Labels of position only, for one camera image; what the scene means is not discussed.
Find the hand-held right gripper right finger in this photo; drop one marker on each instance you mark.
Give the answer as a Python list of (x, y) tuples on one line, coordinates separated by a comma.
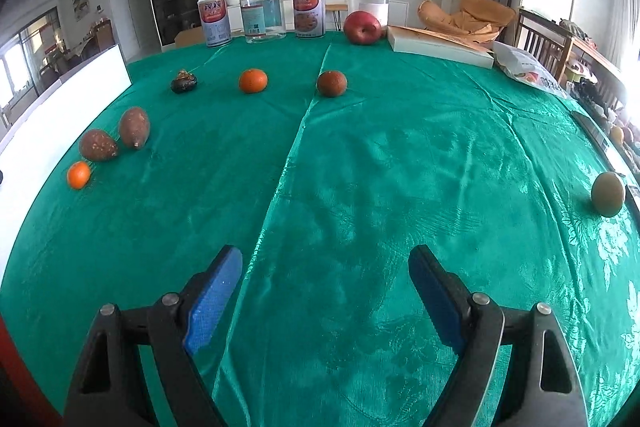
[(440, 302)]

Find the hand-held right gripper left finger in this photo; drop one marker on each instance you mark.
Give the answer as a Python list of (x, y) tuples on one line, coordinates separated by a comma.
[(215, 302)]

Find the small orange tangerine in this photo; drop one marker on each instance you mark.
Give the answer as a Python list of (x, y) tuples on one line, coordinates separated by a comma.
[(78, 175)]

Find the elongated brown fruit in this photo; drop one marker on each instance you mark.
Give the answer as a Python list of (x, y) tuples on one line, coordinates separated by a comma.
[(134, 127)]

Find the round brown speckled fruit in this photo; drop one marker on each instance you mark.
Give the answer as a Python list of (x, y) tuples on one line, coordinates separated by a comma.
[(97, 145)]

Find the yellow-green pear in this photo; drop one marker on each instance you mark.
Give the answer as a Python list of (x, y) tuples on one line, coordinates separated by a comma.
[(608, 194)]

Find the dark avocado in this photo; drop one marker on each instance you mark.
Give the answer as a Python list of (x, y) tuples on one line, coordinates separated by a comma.
[(184, 83)]

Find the brownish spotted orange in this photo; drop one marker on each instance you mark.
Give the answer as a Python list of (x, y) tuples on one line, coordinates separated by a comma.
[(332, 83)]

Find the white cardboard box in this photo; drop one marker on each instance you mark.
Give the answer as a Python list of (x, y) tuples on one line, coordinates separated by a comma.
[(60, 107)]

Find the red apple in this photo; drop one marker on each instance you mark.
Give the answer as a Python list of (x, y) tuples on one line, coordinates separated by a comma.
[(361, 28)]

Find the green patterned tablecloth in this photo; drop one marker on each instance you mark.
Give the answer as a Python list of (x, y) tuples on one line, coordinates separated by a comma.
[(350, 207)]

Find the white printed plastic bag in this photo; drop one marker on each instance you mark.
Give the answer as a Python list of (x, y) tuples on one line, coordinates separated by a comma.
[(530, 69)]

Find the white flat box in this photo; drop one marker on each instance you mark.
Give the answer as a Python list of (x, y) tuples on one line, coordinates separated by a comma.
[(440, 47)]

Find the brown cardboard box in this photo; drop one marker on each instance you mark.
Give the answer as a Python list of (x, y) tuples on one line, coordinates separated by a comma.
[(190, 38)]

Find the labelled metal can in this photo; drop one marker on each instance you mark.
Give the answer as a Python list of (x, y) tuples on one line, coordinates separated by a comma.
[(215, 22), (308, 11)]

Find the wooden chair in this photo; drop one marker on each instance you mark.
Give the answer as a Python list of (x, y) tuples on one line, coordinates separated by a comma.
[(542, 39)]

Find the orange lounge chair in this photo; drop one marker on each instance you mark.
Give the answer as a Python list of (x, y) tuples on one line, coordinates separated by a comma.
[(467, 19)]

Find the clear glass jar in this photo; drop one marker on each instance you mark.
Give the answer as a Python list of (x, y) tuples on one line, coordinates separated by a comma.
[(262, 14)]

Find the clear container with black lid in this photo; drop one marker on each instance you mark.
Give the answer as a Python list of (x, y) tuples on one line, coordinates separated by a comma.
[(368, 3)]

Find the white television stand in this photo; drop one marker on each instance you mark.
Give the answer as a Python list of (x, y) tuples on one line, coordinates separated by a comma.
[(336, 2)]

